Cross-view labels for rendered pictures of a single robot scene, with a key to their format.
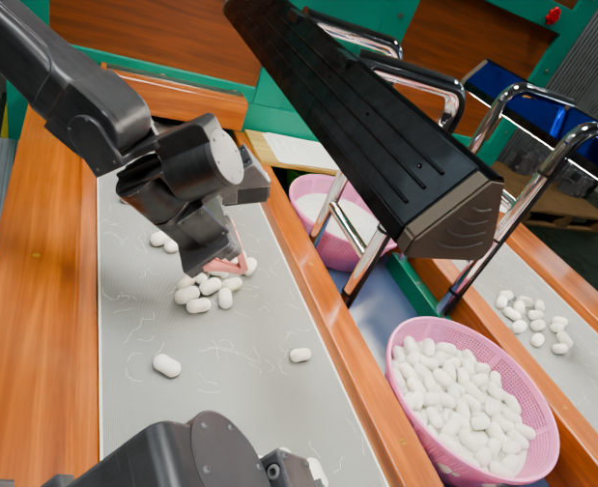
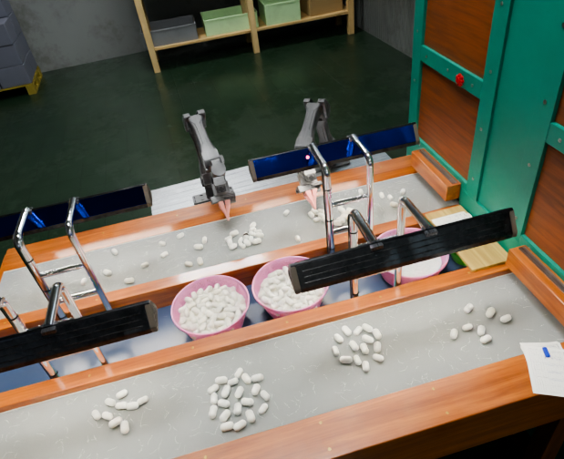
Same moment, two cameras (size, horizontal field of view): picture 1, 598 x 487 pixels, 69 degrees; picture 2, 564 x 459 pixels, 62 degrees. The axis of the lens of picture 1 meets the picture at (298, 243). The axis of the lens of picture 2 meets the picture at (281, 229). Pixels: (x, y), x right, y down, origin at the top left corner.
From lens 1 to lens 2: 1.81 m
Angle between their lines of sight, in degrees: 86
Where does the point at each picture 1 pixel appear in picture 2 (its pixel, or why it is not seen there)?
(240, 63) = (464, 167)
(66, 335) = (288, 194)
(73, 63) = (304, 134)
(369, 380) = (287, 250)
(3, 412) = (267, 192)
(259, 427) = (271, 232)
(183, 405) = (276, 219)
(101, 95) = (300, 140)
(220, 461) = (218, 166)
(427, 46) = (558, 198)
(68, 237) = not seen: hidden behind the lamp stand
